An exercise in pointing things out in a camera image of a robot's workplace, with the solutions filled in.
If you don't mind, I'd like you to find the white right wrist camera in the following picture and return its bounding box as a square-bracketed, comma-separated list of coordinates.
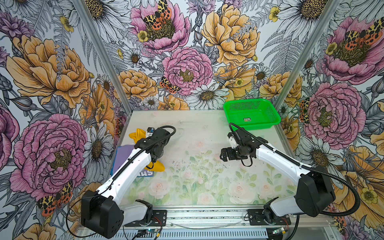
[229, 136, 239, 149]

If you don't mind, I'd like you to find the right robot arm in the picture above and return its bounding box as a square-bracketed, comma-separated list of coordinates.
[220, 128, 336, 225]

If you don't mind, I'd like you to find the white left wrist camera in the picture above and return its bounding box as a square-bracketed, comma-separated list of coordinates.
[146, 127, 155, 137]

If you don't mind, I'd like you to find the left aluminium corner post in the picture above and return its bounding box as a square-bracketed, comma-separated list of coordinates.
[74, 1, 133, 117]

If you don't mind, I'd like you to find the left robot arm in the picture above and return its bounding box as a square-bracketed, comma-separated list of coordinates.
[81, 126, 177, 239]

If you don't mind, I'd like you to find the right aluminium corner post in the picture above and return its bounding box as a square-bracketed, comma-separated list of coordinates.
[274, 0, 340, 109]

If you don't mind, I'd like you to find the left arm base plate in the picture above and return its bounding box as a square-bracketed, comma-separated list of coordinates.
[126, 210, 168, 227]

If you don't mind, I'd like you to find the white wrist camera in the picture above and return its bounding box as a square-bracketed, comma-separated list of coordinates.
[146, 127, 155, 137]
[229, 136, 239, 149]

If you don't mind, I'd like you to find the aluminium front rail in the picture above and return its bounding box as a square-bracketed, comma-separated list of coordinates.
[74, 204, 337, 240]

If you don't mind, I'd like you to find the aluminium corner post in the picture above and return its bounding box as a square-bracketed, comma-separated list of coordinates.
[74, 1, 133, 117]
[274, 0, 340, 109]

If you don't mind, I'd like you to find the left black corrugated cable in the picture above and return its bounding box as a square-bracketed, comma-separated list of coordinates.
[110, 125, 177, 184]

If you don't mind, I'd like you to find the green plastic basket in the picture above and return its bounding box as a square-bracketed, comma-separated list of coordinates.
[223, 99, 281, 131]

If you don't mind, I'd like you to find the folded purple t shirt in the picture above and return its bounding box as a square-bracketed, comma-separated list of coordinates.
[111, 144, 154, 178]

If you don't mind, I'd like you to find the black corrugated cable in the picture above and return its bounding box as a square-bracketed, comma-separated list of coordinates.
[228, 122, 361, 240]
[110, 125, 177, 184]

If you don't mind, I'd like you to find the yellow t shirt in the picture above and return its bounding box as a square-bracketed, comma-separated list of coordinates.
[129, 129, 165, 172]

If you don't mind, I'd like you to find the right black corrugated cable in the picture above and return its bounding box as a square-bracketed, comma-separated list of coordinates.
[228, 122, 361, 240]

